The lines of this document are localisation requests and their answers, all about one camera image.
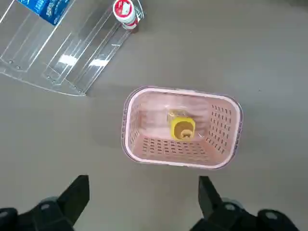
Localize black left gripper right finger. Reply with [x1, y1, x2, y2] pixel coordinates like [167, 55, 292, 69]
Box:
[190, 176, 300, 231]

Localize pink plastic basket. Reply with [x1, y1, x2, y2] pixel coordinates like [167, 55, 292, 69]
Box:
[122, 85, 244, 170]

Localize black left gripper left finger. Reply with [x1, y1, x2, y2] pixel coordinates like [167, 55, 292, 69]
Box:
[0, 175, 90, 231]

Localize yellow drink bottle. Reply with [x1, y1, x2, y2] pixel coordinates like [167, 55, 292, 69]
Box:
[167, 108, 195, 141]

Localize blue milk carton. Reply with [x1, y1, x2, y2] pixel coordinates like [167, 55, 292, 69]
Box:
[18, 0, 70, 26]

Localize small red white bottle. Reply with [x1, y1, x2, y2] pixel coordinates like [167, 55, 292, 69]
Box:
[113, 0, 139, 30]

